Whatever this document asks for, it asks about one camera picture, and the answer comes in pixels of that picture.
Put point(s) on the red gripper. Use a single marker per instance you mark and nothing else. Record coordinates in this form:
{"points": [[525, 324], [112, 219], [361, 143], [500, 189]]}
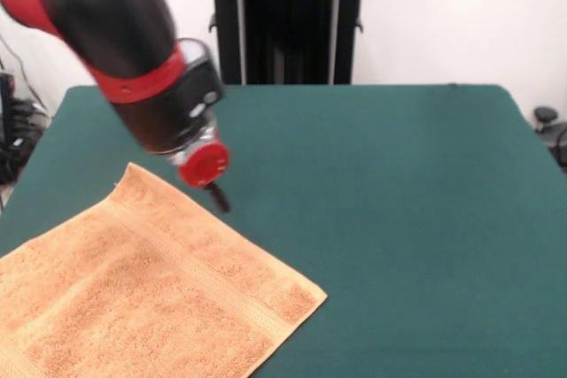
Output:
{"points": [[204, 165]]}

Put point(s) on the orange terry towel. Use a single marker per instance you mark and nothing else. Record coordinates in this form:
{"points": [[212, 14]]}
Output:
{"points": [[133, 285]]}

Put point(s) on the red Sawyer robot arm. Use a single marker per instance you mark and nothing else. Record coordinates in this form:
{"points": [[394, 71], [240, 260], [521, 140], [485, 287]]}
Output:
{"points": [[115, 33]]}

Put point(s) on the dark green table cloth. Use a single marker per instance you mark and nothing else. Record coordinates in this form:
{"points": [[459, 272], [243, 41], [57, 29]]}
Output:
{"points": [[376, 218]]}

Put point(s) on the black electronics box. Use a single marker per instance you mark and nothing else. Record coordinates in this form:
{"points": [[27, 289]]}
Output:
{"points": [[6, 99]]}

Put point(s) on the black chair base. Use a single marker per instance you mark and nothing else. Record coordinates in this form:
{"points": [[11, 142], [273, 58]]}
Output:
{"points": [[549, 118]]}

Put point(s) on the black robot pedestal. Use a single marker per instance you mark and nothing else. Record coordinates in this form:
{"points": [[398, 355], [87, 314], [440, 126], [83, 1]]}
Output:
{"points": [[288, 19]]}

